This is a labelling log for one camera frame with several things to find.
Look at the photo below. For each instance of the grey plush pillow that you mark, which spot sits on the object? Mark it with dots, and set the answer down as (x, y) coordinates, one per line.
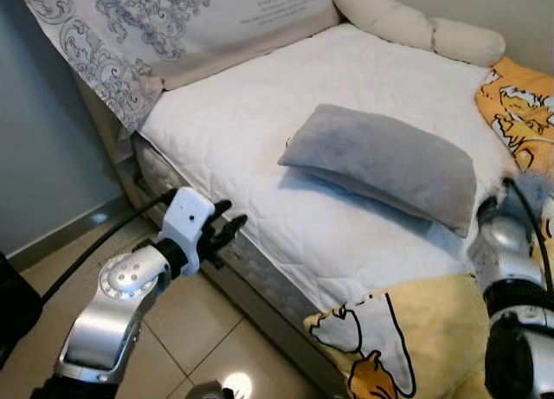
(381, 161)

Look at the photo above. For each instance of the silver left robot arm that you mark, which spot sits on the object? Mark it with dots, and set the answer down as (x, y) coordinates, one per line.
(112, 321)

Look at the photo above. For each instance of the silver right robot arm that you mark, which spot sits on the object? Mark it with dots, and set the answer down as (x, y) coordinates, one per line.
(506, 243)

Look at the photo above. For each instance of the white quilted mattress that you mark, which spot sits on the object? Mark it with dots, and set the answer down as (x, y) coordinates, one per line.
(260, 113)

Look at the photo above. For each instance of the grey printed headboard cushion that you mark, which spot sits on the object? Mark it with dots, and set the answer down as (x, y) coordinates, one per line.
(173, 18)

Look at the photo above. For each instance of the black rounded object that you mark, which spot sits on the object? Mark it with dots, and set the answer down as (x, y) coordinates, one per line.
(16, 308)

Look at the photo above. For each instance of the yellow cartoon print blanket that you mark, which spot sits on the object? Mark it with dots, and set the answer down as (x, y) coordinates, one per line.
(433, 330)

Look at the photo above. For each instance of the beige knotted bolster pillow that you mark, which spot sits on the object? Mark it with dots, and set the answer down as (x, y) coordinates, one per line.
(398, 22)

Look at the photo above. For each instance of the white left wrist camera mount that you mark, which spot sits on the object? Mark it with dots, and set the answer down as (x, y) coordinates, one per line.
(186, 213)

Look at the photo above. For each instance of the brown bed frame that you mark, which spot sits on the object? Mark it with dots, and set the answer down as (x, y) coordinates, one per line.
(251, 302)

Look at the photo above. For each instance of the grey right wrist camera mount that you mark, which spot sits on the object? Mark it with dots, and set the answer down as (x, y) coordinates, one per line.
(530, 191)

